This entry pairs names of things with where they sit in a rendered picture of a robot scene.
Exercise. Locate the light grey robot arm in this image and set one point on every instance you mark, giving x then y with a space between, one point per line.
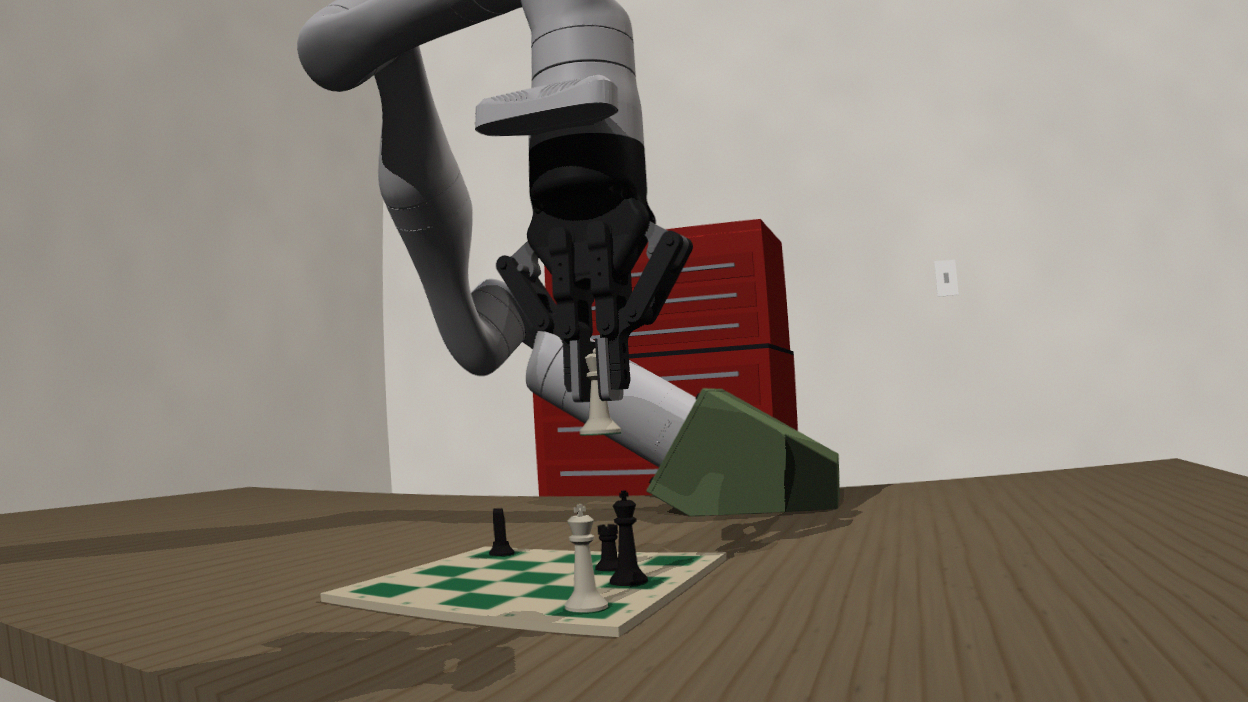
583 47

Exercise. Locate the white king chess piece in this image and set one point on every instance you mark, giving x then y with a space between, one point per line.
585 597

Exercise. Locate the white chess queen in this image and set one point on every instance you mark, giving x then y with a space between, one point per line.
599 422

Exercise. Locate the green and white chessboard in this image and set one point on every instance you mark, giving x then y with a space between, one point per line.
527 590

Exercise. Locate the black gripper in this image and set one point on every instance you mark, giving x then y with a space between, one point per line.
589 198

